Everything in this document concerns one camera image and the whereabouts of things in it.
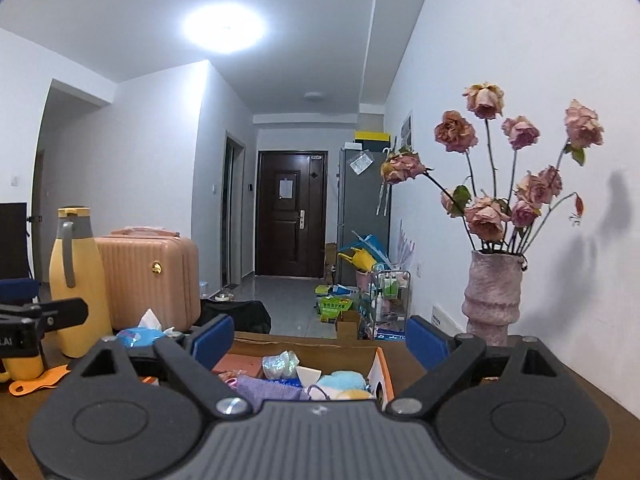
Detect yellow thermos jug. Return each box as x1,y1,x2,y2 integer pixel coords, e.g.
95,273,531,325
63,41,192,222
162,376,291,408
49,206,113,359

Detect round ceiling light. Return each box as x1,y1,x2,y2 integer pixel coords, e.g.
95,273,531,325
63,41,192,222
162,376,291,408
182,2,266,53

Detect brown cardboard box on floor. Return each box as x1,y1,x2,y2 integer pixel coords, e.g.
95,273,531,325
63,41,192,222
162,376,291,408
324,242,339,283

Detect dark brown entrance door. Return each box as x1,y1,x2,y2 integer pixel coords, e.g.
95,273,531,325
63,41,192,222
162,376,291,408
256,150,328,278

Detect orange flat spatula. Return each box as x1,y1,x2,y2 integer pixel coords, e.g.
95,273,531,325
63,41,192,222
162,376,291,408
7,364,73,396

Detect white folded umbrella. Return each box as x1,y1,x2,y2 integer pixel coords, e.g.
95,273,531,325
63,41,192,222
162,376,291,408
377,149,396,217

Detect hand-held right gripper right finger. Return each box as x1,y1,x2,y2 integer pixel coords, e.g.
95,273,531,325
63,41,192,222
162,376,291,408
385,315,563,417

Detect clear plastic mesh bag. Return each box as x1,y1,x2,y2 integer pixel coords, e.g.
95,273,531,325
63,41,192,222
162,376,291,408
261,350,301,381

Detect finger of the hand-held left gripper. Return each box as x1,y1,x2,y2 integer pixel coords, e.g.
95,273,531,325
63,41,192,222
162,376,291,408
0,298,89,331
0,279,41,305

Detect pink layered sponge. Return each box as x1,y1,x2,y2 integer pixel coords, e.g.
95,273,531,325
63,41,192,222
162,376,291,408
212,353,265,378

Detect blue plush toy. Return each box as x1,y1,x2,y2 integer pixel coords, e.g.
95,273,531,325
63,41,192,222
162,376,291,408
317,370,371,393

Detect green packet on floor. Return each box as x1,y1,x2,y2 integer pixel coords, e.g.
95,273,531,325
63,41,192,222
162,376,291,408
317,295,356,323

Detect red orange cardboard box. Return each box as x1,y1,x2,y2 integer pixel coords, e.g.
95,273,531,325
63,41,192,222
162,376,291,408
212,331,431,406

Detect black paper bag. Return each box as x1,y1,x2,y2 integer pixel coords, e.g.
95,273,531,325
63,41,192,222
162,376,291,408
0,202,28,281

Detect purple sponge cloth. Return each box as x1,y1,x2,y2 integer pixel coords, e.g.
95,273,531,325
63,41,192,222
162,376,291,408
235,375,313,401

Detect pink ribbed suitcase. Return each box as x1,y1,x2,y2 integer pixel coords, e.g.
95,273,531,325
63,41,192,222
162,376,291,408
94,228,201,333

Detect wire trolley rack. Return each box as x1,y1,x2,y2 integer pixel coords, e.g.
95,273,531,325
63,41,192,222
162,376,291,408
370,270,412,341

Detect grey tall cabinet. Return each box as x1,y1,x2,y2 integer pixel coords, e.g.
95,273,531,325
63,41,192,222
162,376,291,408
337,146,393,286

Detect small open cardboard box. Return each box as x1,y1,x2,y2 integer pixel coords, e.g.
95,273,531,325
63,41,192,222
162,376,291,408
335,310,363,341

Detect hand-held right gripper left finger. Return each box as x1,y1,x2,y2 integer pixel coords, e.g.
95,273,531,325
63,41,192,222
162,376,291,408
75,315,253,418

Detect side door frame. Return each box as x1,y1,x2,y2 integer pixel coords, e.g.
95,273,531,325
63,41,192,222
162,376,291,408
222,132,247,288

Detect purple coral wall sticker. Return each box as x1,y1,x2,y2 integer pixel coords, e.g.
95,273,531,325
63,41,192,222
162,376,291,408
397,220,416,271

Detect blue tissue pack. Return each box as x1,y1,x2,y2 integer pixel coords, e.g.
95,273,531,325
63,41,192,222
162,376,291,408
114,308,188,348

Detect black bag on floor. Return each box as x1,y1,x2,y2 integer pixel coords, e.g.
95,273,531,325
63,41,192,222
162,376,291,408
200,300,272,335

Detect pink textured vase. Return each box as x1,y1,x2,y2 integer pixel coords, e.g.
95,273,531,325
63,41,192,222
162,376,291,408
461,249,528,347

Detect dried pink roses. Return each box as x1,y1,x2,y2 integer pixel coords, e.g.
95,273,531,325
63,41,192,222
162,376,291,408
381,81,605,256

